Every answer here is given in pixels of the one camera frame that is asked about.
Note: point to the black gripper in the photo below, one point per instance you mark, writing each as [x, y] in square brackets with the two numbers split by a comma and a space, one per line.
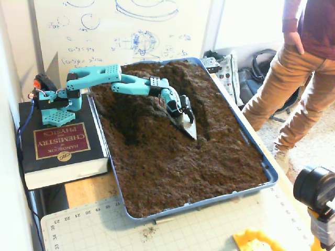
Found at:
[185, 104]

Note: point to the brown soil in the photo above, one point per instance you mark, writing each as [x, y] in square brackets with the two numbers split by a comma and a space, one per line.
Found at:
[170, 170]

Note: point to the maroon sleeved person forearm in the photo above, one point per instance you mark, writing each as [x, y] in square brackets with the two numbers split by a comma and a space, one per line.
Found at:
[290, 17]

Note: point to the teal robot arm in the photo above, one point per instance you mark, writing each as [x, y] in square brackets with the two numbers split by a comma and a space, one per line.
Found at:
[99, 78]

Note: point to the bare person hand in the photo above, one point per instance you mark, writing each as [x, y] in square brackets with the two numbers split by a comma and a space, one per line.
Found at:
[293, 41]

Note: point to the white electronics box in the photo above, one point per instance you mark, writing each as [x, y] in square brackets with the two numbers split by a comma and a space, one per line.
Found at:
[230, 75]

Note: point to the black vented device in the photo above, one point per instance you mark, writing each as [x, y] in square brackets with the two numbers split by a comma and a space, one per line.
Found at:
[210, 64]

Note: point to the black backpack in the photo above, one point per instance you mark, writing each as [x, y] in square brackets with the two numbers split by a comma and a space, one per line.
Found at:
[261, 60]

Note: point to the white shoe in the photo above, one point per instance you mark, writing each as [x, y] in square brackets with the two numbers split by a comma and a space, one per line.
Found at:
[281, 159]

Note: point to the blue plastic tray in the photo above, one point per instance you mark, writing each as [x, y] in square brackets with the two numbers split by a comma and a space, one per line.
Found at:
[272, 180]

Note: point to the person in tan trousers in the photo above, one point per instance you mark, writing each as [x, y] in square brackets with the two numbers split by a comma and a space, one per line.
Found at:
[288, 78]

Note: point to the pale green cutting mat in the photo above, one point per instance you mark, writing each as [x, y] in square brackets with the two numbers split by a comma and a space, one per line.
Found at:
[183, 235]

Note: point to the spilled soil crumbs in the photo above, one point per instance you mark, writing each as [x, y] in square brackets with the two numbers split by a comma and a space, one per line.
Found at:
[149, 231]

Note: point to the whiteboard with blue sketches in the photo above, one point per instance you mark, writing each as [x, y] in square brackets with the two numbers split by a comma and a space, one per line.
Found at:
[117, 26]

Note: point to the black chemistry physics handbook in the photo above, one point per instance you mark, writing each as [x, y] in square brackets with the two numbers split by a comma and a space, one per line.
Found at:
[62, 141]

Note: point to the yellow plastic part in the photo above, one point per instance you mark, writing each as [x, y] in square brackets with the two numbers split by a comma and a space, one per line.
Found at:
[243, 239]

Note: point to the black orange clamp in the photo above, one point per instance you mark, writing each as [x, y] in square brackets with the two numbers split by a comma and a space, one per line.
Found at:
[44, 82]

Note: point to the yellow grey lens stand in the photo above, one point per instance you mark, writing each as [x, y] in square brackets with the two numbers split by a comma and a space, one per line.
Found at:
[323, 230]

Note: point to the black camera lens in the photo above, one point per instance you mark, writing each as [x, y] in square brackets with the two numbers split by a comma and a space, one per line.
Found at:
[311, 185]

